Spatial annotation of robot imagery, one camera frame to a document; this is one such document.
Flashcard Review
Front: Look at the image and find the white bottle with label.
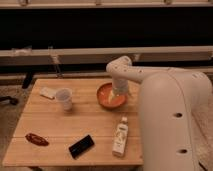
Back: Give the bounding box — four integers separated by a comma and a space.
112, 117, 128, 157

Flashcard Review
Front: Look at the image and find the clear plastic cup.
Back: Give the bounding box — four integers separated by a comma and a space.
55, 88, 72, 110

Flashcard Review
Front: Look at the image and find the dark red snack wrapper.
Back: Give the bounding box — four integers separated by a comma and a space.
25, 133, 49, 146

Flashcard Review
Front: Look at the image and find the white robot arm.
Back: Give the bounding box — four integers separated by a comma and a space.
106, 56, 213, 171

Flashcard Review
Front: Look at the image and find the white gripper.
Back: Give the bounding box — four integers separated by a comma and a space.
108, 78, 129, 103

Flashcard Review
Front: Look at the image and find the wooden table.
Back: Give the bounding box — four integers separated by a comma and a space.
3, 79, 142, 167

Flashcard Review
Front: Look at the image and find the orange ceramic bowl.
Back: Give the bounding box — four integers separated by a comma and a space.
96, 83, 127, 109

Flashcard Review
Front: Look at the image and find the black chair base leg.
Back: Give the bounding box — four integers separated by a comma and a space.
0, 96, 19, 105

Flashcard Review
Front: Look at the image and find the black rectangular box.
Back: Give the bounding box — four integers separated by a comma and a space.
69, 135, 95, 159

